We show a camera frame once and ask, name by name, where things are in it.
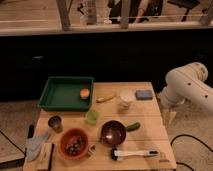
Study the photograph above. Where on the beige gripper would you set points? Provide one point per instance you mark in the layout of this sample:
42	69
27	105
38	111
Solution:
168	116

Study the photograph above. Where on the yellow banana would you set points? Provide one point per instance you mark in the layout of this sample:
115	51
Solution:
105	98

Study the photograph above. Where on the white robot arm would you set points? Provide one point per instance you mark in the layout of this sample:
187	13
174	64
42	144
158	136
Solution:
185	83

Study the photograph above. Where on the light green plastic cup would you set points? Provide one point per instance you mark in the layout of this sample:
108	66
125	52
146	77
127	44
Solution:
92	116

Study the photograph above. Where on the metal cup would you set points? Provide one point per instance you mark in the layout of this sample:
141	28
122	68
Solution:
55	122

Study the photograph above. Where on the green cucumber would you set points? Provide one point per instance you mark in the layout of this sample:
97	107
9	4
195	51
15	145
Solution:
133	127

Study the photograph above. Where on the blue sponge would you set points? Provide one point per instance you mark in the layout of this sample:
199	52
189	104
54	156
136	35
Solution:
144	95

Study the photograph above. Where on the dark purple bowl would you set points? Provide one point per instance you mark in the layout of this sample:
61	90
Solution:
113	133

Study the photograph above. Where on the white dish brush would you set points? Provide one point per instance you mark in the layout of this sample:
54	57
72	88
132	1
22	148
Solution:
115	153

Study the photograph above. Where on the orange round fruit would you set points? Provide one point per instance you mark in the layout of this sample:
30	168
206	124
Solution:
84	93

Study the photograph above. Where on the orange bowl with contents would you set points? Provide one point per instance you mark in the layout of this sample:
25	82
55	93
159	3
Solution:
73	144

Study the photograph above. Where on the green plastic tray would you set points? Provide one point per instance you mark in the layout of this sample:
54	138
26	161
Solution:
62	93

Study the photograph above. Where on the grey cloth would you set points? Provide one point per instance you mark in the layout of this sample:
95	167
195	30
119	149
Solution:
34	146

